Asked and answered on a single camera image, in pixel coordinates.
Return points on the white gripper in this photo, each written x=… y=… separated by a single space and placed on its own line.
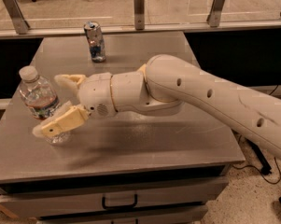
x=94 y=94

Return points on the black metal stand leg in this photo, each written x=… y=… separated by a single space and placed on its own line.
x=266 y=167

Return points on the grey upper drawer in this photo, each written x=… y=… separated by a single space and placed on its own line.
x=96 y=199

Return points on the grey drawer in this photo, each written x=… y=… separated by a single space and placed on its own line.
x=166 y=215
x=96 y=199

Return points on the silver blue soda can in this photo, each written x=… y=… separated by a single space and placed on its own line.
x=93 y=33

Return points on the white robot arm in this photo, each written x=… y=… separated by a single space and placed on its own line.
x=159 y=88

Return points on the clear plastic water bottle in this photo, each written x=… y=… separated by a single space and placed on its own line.
x=37 y=93

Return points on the black drawer handle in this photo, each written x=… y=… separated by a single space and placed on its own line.
x=119 y=201

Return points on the middle metal railing post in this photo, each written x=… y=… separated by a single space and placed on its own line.
x=139 y=14

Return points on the left metal railing post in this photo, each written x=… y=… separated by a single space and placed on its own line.
x=21 y=26

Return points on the grey lower drawer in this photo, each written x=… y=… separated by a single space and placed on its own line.
x=166 y=215

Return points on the metal railing post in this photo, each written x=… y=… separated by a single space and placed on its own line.
x=139 y=14
x=214 y=16
x=21 y=26

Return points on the right metal railing post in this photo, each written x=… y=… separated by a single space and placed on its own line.
x=214 y=16

